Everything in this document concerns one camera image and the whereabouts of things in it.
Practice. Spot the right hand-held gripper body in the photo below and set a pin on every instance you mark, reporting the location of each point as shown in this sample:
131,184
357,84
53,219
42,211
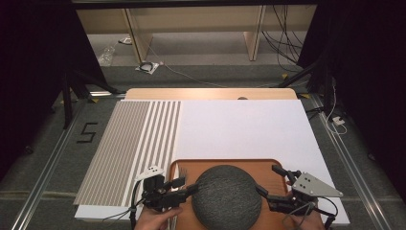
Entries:
311,187

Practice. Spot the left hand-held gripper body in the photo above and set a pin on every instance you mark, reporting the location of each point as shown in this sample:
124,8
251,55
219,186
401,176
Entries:
156,196

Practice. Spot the brown wooden tray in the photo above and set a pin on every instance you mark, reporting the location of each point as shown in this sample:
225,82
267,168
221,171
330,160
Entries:
274,182

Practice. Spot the black round plate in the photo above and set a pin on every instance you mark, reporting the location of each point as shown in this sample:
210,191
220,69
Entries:
226,198

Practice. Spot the person's right hand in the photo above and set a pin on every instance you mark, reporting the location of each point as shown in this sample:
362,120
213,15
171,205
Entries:
311,222

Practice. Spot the white board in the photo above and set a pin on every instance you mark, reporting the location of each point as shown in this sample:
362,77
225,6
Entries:
239,127

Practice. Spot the striped placemat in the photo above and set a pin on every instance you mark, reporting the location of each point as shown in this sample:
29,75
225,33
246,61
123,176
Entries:
127,134

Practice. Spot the black metal stand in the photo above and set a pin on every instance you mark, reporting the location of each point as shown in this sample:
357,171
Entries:
67,102
327,92

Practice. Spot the black curtain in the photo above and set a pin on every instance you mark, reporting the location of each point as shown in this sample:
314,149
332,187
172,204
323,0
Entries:
367,80
32,64

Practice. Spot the light wooden desk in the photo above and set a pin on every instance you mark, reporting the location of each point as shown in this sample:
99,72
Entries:
140,44

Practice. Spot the clear plastic bag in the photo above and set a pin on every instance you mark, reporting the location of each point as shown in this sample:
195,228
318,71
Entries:
107,57

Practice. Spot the small white packet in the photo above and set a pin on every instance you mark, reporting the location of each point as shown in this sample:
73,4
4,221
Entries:
125,41

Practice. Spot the aluminium floor rail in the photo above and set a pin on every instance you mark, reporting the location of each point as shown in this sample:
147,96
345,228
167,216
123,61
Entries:
44,169
351,166

